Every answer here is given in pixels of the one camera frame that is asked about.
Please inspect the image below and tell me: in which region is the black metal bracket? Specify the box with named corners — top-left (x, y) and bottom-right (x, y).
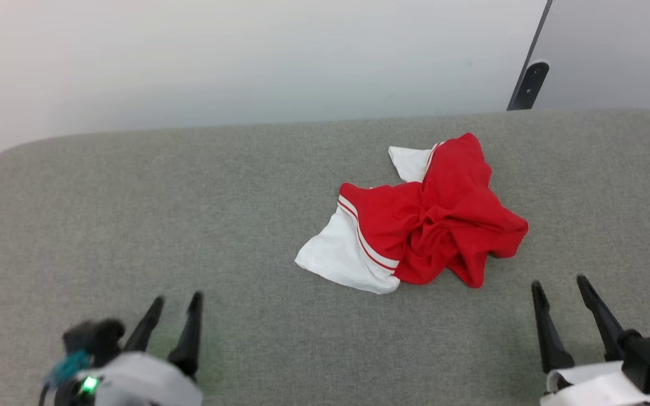
top-left (507, 61), bottom-right (550, 111)

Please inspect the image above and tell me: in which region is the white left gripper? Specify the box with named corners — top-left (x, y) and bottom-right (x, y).
top-left (54, 291), bottom-right (204, 406)

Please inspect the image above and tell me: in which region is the grey fabric sofa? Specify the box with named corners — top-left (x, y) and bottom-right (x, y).
top-left (0, 108), bottom-right (650, 406)

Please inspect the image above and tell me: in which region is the grey partition panel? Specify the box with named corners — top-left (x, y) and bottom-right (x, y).
top-left (528, 0), bottom-right (650, 114)

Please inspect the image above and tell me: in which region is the red and white jersey garment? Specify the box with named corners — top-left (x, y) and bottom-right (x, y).
top-left (295, 133), bottom-right (529, 295)

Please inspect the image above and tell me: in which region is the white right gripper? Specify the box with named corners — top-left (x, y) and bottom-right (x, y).
top-left (531, 275), bottom-right (650, 406)

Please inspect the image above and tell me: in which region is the dark panel edge strip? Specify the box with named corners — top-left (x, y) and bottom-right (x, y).
top-left (507, 0), bottom-right (555, 111)

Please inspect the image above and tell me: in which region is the teal left camera connector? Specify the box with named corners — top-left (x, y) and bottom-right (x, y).
top-left (47, 350), bottom-right (90, 389)

